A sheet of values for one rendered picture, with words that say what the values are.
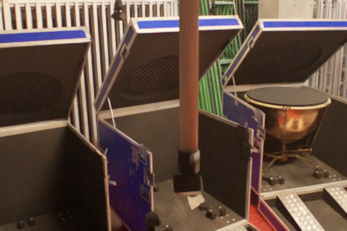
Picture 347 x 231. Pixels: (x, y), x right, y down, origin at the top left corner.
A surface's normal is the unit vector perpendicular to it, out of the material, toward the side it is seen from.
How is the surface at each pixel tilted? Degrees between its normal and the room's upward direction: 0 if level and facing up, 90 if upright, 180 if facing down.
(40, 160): 90
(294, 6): 90
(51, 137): 90
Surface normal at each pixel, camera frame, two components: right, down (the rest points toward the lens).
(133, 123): 0.52, 0.20
